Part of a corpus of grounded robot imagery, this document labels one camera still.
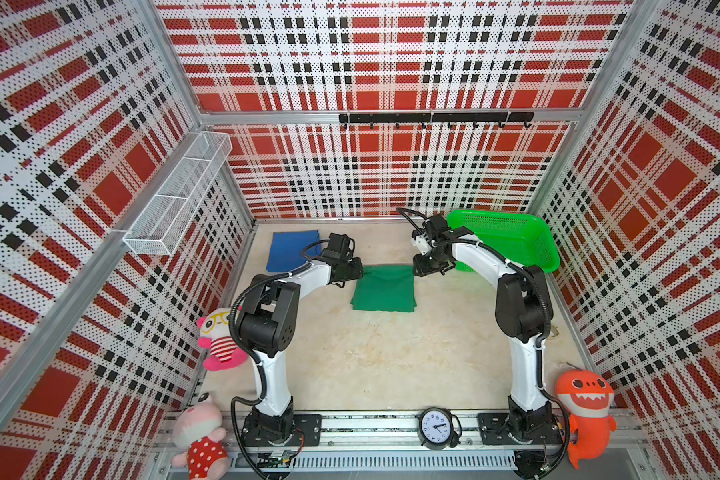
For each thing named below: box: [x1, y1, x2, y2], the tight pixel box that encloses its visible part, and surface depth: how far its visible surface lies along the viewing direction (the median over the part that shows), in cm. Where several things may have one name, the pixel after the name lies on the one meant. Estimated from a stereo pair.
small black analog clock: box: [414, 407, 463, 451], surface depth 73 cm
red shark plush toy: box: [556, 369, 617, 470], surface depth 72 cm
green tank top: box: [350, 264, 417, 313], surface depth 100 cm
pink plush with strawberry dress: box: [171, 402, 230, 480], surface depth 69 cm
